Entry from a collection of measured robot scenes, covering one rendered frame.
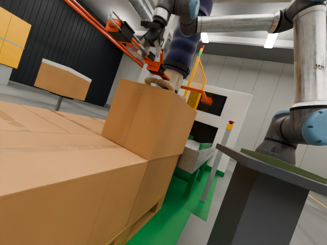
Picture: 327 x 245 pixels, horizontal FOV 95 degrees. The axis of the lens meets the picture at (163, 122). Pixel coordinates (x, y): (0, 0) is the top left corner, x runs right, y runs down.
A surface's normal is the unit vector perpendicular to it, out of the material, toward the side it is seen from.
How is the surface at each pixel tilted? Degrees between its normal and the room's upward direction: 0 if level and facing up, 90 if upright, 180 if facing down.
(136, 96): 90
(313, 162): 90
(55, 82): 90
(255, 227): 90
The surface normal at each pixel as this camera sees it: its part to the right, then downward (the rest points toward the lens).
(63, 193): 0.86, 0.32
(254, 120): -0.40, -0.13
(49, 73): -0.02, 0.01
